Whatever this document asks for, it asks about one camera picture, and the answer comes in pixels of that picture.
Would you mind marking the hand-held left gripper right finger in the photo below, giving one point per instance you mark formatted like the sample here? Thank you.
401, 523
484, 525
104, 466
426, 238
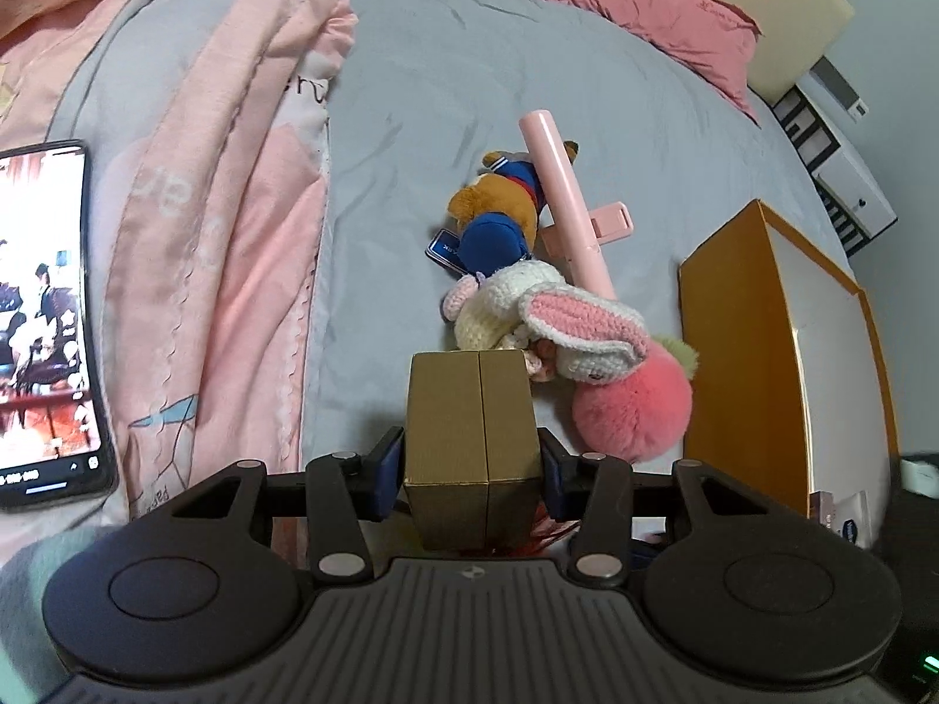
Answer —
557, 473

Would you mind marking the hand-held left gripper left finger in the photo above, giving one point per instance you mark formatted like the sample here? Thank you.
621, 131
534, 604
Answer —
383, 473

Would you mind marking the small gold cardboard box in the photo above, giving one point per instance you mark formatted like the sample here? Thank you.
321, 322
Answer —
469, 440

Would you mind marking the pink fluffy strawberry plush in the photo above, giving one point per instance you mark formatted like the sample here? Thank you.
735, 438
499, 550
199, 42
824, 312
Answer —
631, 411

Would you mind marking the crochet bunny toy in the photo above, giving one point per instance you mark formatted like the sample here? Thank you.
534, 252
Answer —
579, 323

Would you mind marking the orange cardboard box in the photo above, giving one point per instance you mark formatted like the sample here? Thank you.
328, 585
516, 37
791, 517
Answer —
733, 352

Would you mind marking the pink selfie stick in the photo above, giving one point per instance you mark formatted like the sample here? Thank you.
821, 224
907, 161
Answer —
557, 198

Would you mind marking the blue card packet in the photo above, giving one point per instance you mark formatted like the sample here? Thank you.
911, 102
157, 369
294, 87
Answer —
442, 249

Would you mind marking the brown bear plush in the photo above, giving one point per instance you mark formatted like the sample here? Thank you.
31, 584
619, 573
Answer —
506, 198

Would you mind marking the pink quilt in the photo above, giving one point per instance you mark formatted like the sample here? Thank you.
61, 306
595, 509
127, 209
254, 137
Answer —
220, 235

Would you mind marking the smartphone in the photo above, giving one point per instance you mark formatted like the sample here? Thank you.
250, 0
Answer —
44, 308

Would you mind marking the white drawer nightstand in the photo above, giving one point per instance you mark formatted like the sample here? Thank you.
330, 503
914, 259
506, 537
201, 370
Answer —
855, 176

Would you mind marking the dark pink pillow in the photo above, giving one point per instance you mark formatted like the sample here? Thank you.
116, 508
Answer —
645, 7

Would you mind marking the beige padded headboard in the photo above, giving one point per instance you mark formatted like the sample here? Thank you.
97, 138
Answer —
777, 15

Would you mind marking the grey wall control panel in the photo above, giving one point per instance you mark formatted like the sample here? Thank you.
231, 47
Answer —
840, 84

